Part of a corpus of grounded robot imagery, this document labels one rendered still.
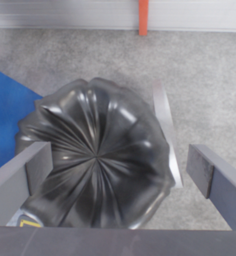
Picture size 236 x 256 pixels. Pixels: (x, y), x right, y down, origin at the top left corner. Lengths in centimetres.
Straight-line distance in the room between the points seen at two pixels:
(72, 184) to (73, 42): 112
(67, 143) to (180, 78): 90
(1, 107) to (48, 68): 69
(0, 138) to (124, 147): 54
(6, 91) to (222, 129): 121
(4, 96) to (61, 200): 51
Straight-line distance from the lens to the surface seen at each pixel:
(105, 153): 68
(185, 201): 125
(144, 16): 132
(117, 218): 58
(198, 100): 130
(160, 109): 69
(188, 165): 17
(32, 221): 107
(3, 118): 92
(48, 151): 16
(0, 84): 90
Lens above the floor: 119
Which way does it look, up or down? 79 degrees down
